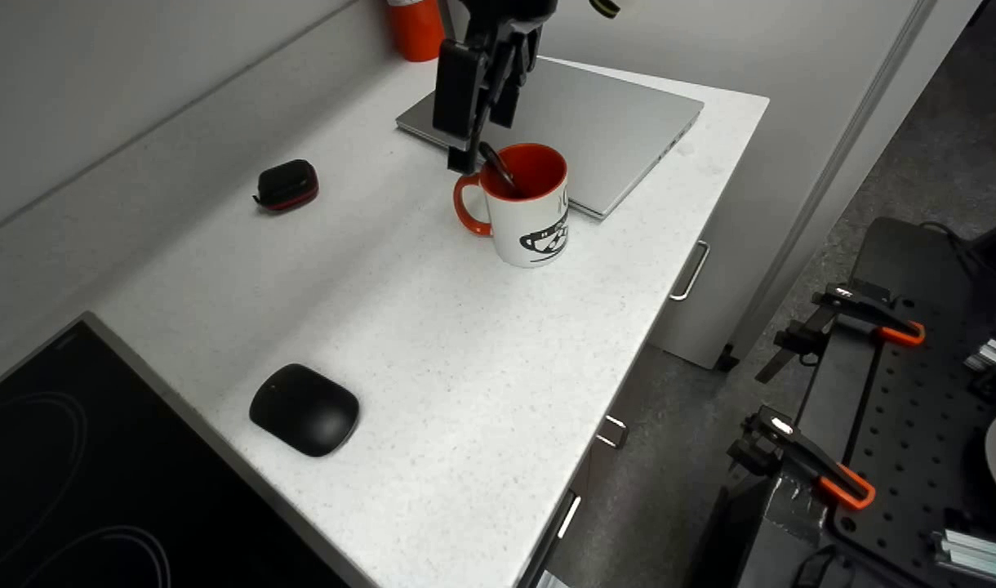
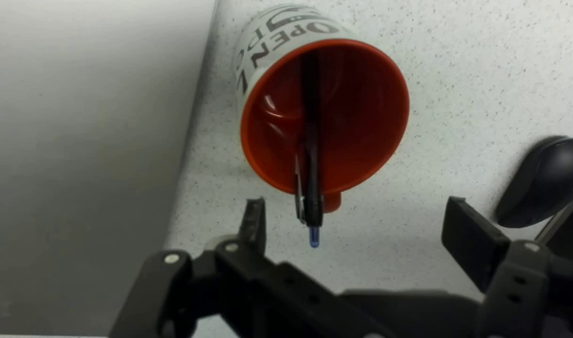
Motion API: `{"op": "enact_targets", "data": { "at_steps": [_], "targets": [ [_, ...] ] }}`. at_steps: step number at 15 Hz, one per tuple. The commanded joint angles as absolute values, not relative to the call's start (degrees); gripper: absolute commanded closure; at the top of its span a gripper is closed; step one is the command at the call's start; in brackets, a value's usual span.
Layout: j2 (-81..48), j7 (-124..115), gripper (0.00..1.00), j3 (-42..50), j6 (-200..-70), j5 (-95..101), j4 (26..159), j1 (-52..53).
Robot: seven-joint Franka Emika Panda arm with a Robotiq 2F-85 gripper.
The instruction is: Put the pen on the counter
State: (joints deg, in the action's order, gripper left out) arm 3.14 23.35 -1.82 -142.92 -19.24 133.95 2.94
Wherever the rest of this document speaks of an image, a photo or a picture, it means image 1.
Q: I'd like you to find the orange fire extinguisher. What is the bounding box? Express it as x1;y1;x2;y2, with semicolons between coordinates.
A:
383;0;448;66

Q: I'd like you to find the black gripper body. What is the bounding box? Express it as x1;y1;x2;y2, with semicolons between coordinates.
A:
455;0;560;48

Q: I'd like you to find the black computer mouse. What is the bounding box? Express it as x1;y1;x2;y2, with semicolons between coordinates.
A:
249;362;361;460

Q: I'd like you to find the aluminium extrusion bar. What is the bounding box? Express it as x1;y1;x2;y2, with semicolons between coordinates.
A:
962;336;996;378
930;527;996;588

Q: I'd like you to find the small black earbuds case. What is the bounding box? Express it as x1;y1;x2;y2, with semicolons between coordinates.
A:
250;158;323;215

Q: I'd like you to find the white orange printed mug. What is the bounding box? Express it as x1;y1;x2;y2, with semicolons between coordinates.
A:
451;139;574;270

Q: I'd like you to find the small silver cabinet handle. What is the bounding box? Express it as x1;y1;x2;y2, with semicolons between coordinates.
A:
591;407;632;451
556;494;583;542

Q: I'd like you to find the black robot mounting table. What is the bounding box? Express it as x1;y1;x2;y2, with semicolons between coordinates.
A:
688;215;996;588

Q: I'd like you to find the silver drawer handle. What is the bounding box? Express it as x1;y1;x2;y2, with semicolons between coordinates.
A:
666;239;716;308

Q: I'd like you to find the black induction cooktop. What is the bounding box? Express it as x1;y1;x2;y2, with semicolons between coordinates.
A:
0;314;352;588

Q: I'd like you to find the black clamp with orange handle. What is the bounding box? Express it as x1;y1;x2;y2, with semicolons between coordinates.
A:
754;276;930;384
727;404;881;516

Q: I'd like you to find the silver closed laptop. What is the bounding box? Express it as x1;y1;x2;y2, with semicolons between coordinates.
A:
395;56;704;226

